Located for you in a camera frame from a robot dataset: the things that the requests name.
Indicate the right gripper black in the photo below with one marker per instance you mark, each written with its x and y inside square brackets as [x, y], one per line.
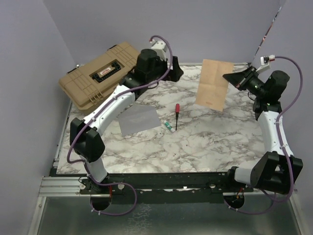
[240, 80]

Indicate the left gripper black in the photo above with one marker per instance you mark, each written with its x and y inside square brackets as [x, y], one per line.
[174, 75]

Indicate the tan paper letter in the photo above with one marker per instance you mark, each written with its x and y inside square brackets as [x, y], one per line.
[212, 89]

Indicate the green white glue stick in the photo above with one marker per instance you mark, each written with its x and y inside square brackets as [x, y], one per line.
[169, 127]

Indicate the grey envelope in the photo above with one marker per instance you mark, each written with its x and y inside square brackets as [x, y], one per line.
[138, 118]

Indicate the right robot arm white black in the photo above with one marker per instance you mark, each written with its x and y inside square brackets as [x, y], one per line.
[278, 169]

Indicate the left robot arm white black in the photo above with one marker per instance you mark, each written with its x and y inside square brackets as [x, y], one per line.
[86, 134]

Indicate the tan plastic tool case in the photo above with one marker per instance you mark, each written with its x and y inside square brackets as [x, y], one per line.
[91, 84]

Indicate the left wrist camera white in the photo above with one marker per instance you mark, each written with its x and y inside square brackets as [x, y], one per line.
[160, 48]

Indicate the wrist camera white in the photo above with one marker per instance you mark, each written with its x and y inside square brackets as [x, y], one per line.
[160, 48]
[265, 63]

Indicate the red handled screwdriver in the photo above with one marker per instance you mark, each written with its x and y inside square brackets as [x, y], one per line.
[177, 110]

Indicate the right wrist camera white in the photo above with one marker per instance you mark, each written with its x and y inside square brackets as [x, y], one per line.
[265, 63]

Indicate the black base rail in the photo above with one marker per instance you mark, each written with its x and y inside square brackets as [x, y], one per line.
[157, 188]

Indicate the aluminium extrusion frame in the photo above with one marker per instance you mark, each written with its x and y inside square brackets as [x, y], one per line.
[60, 187]

